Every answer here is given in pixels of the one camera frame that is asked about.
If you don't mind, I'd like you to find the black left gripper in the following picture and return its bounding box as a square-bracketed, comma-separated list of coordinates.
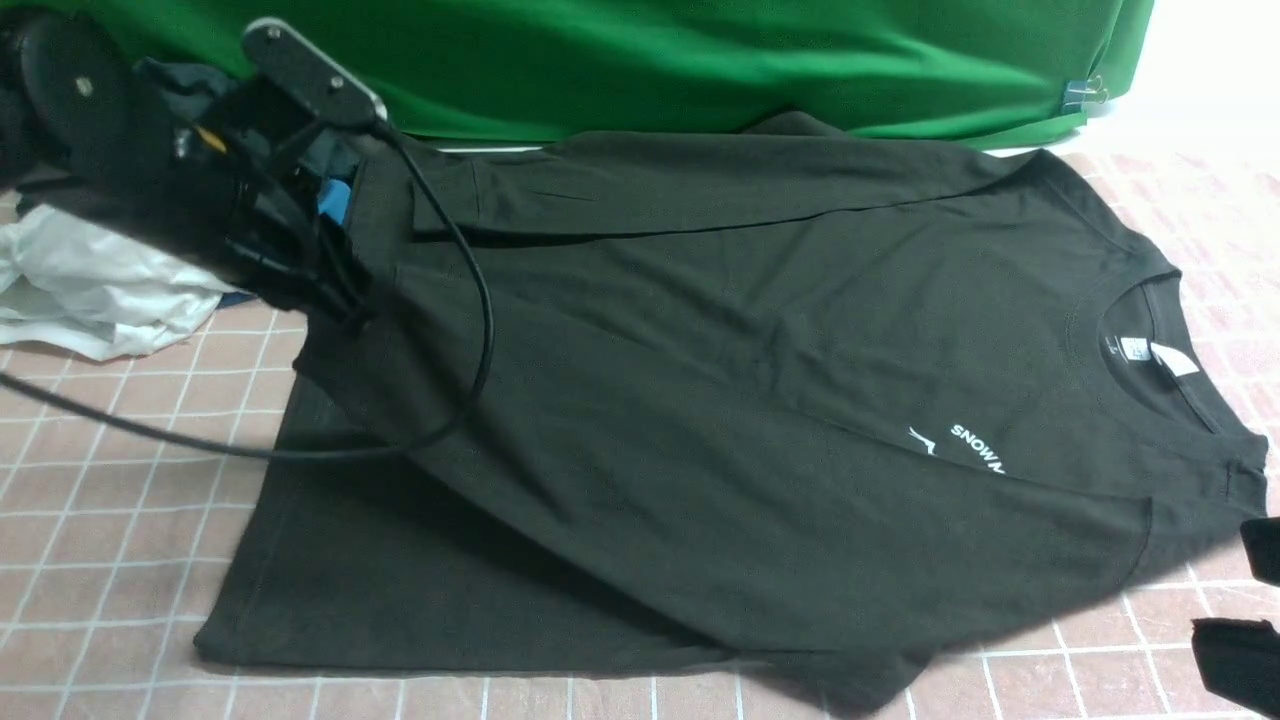
[150, 85, 387, 325]

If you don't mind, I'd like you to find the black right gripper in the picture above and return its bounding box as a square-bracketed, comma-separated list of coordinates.
[1190, 518, 1280, 716]

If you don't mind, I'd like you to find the dark gray long-sleeve shirt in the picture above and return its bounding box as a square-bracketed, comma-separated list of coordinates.
[195, 113, 1267, 710]

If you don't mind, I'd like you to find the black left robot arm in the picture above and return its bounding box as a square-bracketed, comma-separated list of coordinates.
[3, 5, 387, 328]

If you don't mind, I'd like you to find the crumpled blue garment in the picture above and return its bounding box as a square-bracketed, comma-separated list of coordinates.
[316, 178, 352, 225]

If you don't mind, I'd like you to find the crumpled black garment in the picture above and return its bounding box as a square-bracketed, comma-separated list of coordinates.
[134, 58, 241, 129]

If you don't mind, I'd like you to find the crumpled white garment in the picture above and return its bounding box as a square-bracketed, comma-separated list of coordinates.
[1, 206, 233, 361]

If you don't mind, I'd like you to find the green backdrop cloth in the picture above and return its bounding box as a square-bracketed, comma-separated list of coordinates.
[58, 1, 1155, 149]

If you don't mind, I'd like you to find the metal binder clip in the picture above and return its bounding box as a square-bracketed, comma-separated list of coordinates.
[1060, 76, 1110, 115]

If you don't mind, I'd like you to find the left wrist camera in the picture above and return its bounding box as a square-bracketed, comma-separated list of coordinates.
[241, 17, 389, 131]

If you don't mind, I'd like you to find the black left camera cable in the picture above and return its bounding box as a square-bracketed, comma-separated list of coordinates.
[0, 126, 497, 462]

